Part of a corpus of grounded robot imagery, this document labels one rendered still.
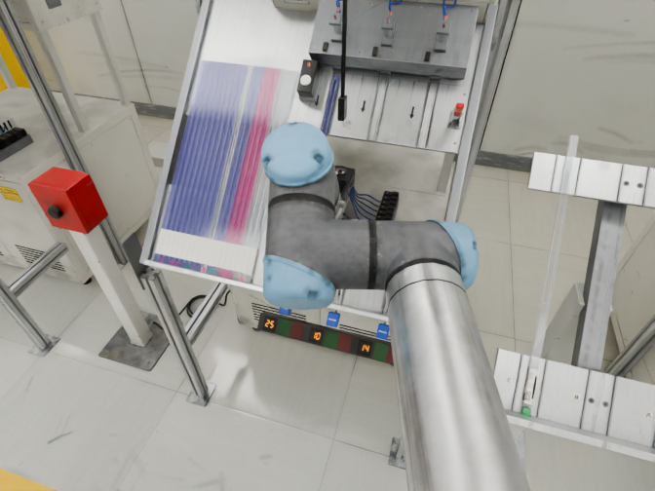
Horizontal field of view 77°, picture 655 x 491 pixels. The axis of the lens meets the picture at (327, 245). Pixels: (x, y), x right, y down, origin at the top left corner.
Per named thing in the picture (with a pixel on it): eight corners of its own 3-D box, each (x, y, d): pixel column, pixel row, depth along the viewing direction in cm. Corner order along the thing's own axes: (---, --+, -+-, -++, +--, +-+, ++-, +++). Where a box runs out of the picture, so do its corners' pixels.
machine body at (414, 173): (408, 377, 155) (439, 262, 113) (240, 333, 170) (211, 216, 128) (428, 261, 201) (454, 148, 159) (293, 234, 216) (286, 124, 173)
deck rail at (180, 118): (161, 265, 104) (145, 264, 98) (154, 264, 105) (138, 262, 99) (224, 2, 108) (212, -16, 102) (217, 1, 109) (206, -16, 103)
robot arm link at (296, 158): (251, 185, 42) (258, 116, 44) (279, 227, 52) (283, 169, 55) (328, 182, 40) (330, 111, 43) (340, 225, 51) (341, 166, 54)
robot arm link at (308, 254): (370, 297, 39) (369, 193, 42) (252, 294, 39) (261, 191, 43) (365, 313, 46) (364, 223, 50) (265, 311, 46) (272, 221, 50)
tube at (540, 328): (528, 415, 71) (530, 416, 70) (520, 412, 72) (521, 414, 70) (576, 138, 75) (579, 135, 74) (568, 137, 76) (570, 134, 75)
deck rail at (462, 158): (431, 329, 90) (433, 332, 84) (422, 327, 90) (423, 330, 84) (492, 22, 94) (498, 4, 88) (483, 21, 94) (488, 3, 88)
